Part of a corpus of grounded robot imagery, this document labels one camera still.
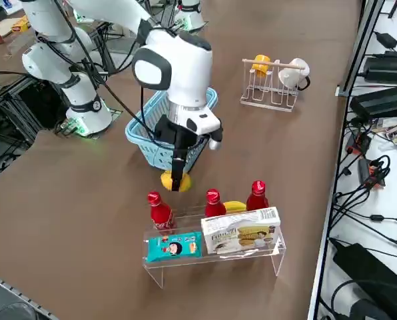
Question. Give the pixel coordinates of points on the aluminium frame post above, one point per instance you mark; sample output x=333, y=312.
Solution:
x=361, y=46

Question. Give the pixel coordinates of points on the black power brick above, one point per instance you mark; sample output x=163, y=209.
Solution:
x=368, y=266

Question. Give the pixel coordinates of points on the yellow cup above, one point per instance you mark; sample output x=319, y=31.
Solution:
x=260, y=66

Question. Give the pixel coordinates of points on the white cup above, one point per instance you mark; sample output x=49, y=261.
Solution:
x=293, y=73

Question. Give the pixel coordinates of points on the teal snack packet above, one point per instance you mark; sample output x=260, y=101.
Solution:
x=173, y=248

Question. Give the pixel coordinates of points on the red drink bottle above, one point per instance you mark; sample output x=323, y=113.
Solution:
x=214, y=203
x=160, y=211
x=256, y=198

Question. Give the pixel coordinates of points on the large black power supply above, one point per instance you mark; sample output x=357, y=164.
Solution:
x=381, y=101

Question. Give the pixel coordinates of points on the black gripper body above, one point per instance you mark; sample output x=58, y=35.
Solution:
x=172, y=133

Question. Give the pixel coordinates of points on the white biscuit box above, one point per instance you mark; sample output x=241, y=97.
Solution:
x=240, y=231

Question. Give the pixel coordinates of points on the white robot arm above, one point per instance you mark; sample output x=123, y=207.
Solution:
x=192, y=16
x=188, y=73

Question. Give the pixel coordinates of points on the yellow lemon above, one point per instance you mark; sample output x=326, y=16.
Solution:
x=166, y=181

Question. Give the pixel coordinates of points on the yellow box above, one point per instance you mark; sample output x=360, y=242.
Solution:
x=20, y=26

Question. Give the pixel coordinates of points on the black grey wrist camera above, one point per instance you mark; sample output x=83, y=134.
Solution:
x=216, y=136

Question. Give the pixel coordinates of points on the small black power adapter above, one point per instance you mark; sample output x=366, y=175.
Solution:
x=386, y=40

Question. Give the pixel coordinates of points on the yellow green starfruit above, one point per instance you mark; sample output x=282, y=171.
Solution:
x=235, y=207

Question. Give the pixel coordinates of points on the clear acrylic rack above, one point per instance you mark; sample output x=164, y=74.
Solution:
x=218, y=261

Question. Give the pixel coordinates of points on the light blue plastic basket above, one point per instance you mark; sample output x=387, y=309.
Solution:
x=158, y=156

